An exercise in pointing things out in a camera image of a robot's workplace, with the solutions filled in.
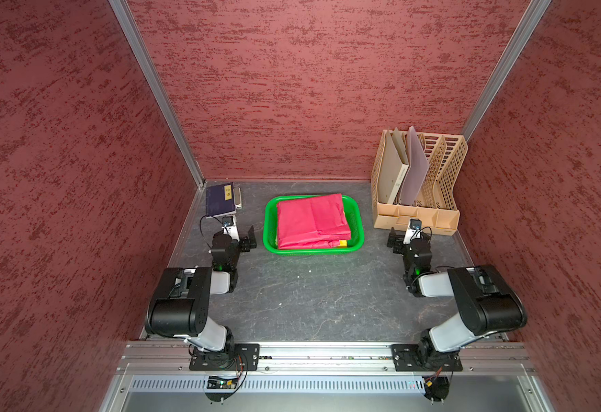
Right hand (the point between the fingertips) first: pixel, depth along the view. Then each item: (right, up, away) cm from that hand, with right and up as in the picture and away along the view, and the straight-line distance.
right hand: (404, 231), depth 94 cm
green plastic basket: (-17, +5, +6) cm, 19 cm away
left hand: (-62, 0, 0) cm, 62 cm away
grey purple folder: (+4, +23, -4) cm, 24 cm away
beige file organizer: (+22, +10, +20) cm, 32 cm away
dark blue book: (-76, +12, +20) cm, 80 cm away
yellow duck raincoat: (-23, -5, +1) cm, 23 cm away
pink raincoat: (-35, +3, -2) cm, 35 cm away
